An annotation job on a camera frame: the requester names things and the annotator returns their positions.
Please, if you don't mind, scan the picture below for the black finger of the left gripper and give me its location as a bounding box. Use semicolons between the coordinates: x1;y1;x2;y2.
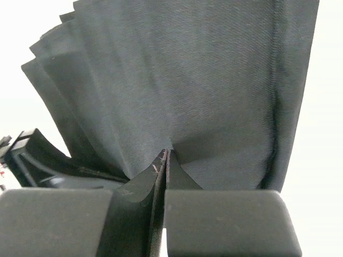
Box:
1;129;129;190

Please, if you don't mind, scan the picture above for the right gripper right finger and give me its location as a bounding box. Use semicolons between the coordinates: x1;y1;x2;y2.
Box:
165;151;302;256

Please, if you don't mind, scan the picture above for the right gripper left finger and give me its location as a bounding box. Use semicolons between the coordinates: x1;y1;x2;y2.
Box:
1;150;167;256

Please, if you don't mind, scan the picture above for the black pleated skirt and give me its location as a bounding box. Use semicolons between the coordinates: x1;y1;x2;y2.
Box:
22;1;319;191

